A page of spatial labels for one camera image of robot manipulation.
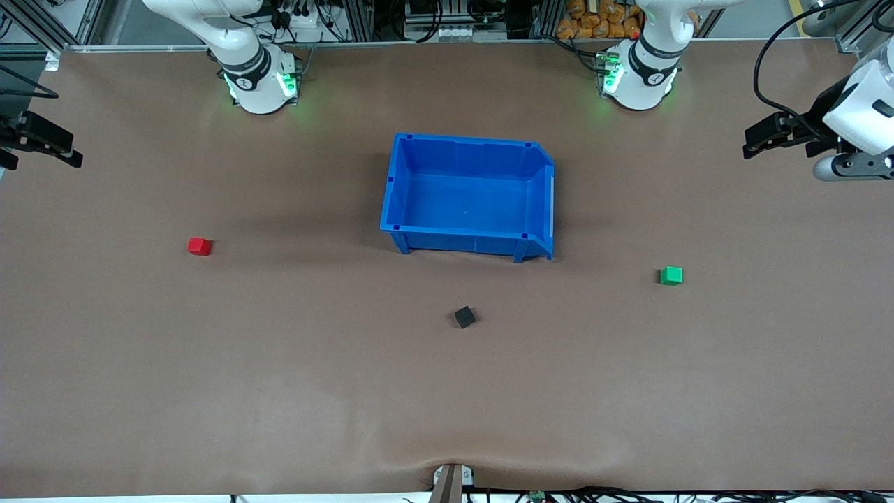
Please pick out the grey camera stand bracket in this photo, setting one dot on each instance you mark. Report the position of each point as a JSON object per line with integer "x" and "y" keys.
{"x": 450, "y": 485}

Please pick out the small red cube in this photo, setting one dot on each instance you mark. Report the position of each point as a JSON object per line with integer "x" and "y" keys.
{"x": 198, "y": 246}

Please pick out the small green cube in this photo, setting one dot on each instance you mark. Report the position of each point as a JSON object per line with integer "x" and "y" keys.
{"x": 672, "y": 276}

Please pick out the blue plastic storage bin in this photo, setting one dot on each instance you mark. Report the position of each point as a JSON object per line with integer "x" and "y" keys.
{"x": 468, "y": 202}

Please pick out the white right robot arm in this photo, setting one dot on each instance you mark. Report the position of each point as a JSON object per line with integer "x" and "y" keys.
{"x": 251, "y": 77}

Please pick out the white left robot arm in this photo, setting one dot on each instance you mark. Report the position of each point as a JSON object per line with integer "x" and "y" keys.
{"x": 646, "y": 77}

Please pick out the white power strip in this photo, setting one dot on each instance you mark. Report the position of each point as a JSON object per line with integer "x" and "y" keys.
{"x": 304, "y": 31}

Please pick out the brown table mat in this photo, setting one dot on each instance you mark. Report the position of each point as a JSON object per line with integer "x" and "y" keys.
{"x": 279, "y": 384}

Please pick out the small black cube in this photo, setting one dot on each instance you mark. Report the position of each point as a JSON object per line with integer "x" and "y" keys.
{"x": 465, "y": 317}

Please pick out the white long socket bar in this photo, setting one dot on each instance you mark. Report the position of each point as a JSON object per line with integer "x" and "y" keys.
{"x": 454, "y": 32}

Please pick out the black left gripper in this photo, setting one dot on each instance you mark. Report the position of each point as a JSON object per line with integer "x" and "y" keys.
{"x": 814, "y": 129}

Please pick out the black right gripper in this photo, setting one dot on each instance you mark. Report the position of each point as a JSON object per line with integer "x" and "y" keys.
{"x": 15, "y": 134}

